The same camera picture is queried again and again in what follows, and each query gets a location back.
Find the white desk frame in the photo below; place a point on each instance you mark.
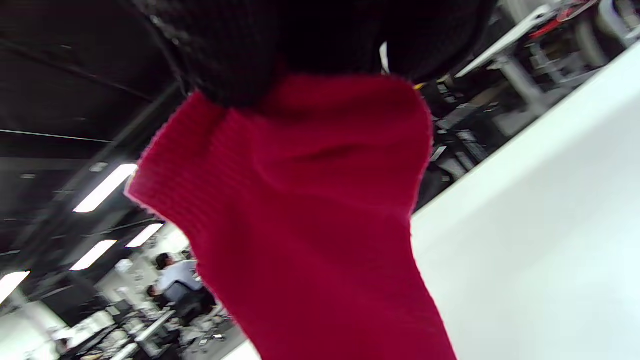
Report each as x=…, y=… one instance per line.
x=515, y=65

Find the long ceiling light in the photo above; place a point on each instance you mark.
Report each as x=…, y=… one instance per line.
x=12, y=286
x=93, y=255
x=105, y=188
x=144, y=235

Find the pink sock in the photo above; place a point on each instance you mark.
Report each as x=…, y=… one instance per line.
x=300, y=225

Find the person's right hand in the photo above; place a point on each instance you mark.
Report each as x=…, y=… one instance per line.
x=300, y=35

